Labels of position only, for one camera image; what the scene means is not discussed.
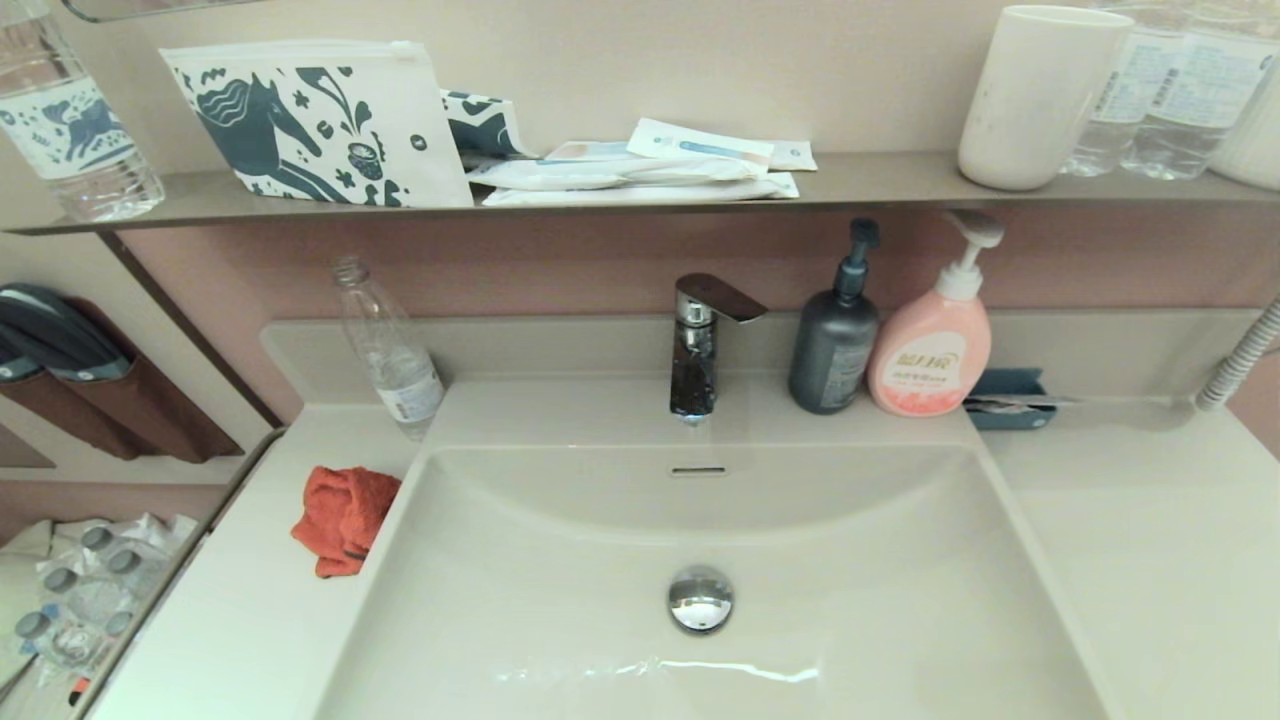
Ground blue soap tray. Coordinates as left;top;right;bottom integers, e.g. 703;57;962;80
964;368;1059;431

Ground white corrugated hose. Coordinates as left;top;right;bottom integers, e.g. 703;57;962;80
1195;295;1280;412

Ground white packet orange stripe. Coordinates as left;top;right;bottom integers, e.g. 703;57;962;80
546;141;642;165

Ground white pouch blue horse print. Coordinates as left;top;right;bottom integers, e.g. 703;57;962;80
159;40;476;209

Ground dark grey slipper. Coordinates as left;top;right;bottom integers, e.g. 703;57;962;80
0;325;45;385
0;283;132;384

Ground clear water bottle white label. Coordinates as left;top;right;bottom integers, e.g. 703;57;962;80
1121;0;1280;182
1059;0;1165;178

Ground clear plastic bottle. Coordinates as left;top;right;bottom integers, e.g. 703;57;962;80
332;255;448;442

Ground orange microfibre cloth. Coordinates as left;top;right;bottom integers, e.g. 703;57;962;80
290;465;404;580

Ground blue deer label water bottle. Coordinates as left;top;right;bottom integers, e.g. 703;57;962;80
0;0;166;224

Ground thin silver packet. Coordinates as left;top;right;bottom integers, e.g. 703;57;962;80
965;393;1087;413

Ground chrome drain stopper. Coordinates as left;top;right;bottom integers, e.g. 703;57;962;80
667;564;736;636

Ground white sink basin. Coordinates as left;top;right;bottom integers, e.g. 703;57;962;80
310;440;1111;720

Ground white packet blue toothbrush print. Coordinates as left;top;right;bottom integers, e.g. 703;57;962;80
627;118;778;168

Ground dark grey pump bottle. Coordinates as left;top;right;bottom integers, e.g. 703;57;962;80
787;218;883;416

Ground white crinkled plastic packet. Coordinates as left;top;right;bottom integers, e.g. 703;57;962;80
465;156;772;193

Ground folded white blue print pouch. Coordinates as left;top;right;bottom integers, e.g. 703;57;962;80
440;89;539;168

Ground flat white plastic packet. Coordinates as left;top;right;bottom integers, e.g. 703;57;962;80
481;173;802;209

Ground taupe wall shelf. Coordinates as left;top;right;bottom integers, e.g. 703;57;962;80
0;151;1280;238

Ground white ribbed container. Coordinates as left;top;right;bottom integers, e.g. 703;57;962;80
1207;60;1280;191

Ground white plastic cup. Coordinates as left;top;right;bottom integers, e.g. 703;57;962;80
957;4;1137;192

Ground brown leather wall pocket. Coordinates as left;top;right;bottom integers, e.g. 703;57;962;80
0;375;141;462
45;298;245;465

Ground pink pump soap bottle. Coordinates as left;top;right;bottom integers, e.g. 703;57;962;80
866;209;1006;419

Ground chrome faucet lever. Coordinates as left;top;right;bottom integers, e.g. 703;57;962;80
675;273;770;325

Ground chrome faucet body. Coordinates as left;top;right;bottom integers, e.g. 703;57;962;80
668;299;720;428

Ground dark brown wall trim strip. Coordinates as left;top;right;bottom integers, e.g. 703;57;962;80
95;232;287;430

